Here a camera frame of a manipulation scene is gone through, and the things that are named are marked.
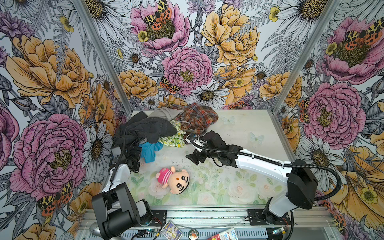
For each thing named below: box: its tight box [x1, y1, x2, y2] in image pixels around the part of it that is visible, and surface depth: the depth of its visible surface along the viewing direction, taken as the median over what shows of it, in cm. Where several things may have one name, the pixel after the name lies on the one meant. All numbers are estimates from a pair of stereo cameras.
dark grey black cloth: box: [113, 111, 177, 146], surface depth 99 cm
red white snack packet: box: [206, 227, 240, 240], surface depth 68 cm
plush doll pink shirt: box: [155, 166, 190, 195], surface depth 82 cm
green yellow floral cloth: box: [158, 120, 186, 149], surface depth 104 cm
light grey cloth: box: [147, 107, 184, 122], surface depth 111 cm
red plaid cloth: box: [171, 103, 219, 144], surface depth 111 cm
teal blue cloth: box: [138, 141, 164, 164], surface depth 96 cm
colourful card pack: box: [160, 220, 183, 240], surface depth 70 cm
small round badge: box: [188, 228, 200, 240], surface depth 71 cm
